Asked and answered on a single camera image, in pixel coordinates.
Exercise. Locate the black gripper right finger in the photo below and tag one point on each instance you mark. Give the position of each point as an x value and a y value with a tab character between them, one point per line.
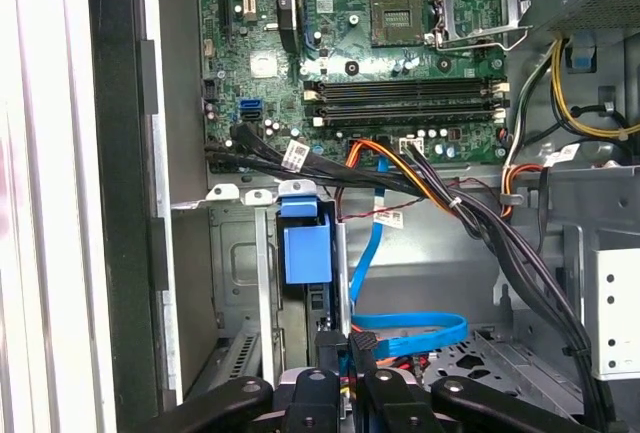
395	403

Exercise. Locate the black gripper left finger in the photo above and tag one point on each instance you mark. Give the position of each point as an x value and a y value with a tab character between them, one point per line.
315	403

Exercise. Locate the hard disk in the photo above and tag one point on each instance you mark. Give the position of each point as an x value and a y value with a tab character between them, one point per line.
307	253

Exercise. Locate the metal disk bay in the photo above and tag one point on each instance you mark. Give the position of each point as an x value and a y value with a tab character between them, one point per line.
235	263

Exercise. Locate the metal optical drive cage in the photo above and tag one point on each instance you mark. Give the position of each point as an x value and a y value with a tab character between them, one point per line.
620	303

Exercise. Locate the black RAM slot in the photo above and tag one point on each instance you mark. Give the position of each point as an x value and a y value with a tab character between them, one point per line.
400	96
400	110
400	84
400	121

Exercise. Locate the black PC case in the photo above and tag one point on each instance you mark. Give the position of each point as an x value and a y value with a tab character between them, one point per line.
120	153

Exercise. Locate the green motherboard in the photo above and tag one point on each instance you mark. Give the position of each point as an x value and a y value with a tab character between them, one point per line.
340	48

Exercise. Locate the CPU socket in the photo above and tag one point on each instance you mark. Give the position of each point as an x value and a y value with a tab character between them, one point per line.
397	18

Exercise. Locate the blue plastic clip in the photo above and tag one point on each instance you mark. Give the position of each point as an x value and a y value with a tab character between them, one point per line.
582	55

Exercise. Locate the black graphics card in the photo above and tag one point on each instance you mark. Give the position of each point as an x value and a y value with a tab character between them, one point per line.
286	3

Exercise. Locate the metal socket cover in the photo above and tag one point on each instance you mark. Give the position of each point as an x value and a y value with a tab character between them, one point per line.
509	3

